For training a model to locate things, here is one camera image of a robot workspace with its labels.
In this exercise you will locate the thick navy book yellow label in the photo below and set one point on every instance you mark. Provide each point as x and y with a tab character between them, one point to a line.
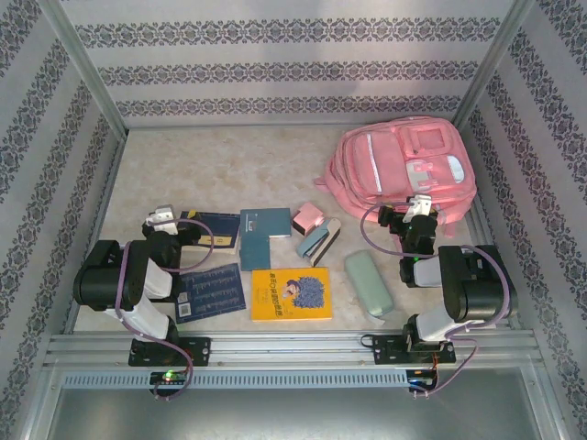
220	229

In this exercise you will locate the thin blue book white text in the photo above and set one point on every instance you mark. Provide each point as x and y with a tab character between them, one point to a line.
211	293

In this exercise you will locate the mint green pencil case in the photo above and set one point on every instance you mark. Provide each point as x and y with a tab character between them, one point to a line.
367	284

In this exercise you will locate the pink student backpack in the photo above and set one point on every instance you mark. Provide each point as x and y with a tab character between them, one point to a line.
390	160

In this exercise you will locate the light blue black stapler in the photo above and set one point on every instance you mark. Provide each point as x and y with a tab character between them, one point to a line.
314	243

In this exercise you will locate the teal notebook with white label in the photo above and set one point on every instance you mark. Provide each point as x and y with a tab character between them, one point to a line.
270	222

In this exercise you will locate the small pink box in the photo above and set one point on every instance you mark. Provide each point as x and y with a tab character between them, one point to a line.
307	217

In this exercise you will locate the yellow book with cartoon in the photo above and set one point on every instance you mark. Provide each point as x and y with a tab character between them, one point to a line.
270	298

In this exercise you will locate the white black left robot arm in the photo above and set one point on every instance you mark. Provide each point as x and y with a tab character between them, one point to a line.
98	284

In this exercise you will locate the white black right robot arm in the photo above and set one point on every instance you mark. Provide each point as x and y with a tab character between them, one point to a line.
477	293

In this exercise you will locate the left controller board green light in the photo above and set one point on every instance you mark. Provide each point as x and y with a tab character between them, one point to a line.
167	377

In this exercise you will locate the right controller board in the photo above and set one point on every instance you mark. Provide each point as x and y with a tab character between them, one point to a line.
419	379

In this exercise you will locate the grey metal sheet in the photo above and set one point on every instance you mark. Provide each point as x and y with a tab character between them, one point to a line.
293	417

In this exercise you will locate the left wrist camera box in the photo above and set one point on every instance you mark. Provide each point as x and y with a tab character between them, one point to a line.
161	219

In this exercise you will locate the left aluminium side rail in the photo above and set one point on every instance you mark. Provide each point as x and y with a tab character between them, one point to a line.
94	234

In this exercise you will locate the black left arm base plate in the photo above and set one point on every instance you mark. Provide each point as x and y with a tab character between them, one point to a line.
202	350

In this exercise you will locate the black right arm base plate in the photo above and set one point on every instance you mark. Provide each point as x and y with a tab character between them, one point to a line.
385	350

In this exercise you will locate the aluminium back rail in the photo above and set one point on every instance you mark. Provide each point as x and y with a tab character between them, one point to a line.
206	124

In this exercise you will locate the aluminium mounting rail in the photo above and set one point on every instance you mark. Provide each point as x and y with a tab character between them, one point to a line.
293	348

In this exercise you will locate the right aluminium frame post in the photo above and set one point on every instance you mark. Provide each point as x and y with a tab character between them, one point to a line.
490	69

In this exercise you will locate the aluminium frame post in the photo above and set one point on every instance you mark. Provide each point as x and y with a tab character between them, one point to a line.
87	69
490	69

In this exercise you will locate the left aluminium frame post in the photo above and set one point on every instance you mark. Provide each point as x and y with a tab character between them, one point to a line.
87	69

